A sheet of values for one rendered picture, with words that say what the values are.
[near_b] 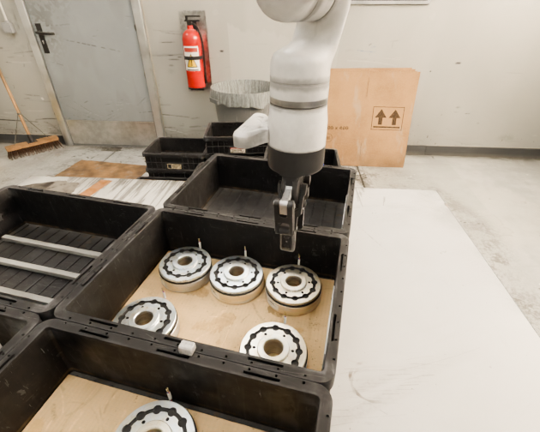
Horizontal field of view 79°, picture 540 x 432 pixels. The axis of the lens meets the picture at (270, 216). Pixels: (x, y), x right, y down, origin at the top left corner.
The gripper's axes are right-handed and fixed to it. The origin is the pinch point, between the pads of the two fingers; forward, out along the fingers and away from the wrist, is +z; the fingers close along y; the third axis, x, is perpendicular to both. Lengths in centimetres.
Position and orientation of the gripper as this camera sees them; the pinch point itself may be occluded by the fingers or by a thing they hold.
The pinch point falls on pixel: (292, 230)
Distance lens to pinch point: 50.8
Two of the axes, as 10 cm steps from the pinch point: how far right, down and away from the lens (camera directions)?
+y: 2.7, -5.3, 8.0
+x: -9.6, -1.5, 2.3
